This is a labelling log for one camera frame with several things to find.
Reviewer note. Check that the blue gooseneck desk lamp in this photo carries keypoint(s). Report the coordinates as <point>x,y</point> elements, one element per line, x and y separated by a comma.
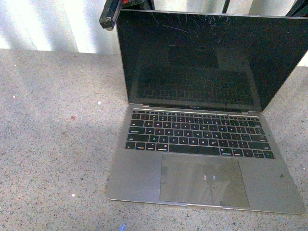
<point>225,6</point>

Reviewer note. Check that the black gripper body with red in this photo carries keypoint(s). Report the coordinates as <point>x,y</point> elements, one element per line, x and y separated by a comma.
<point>112,9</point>

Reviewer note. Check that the white pleated curtain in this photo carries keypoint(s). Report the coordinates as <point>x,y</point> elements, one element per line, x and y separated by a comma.
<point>73,25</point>

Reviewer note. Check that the grey laptop with black screen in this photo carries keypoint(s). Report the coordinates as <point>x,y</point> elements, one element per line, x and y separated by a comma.
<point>194,133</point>

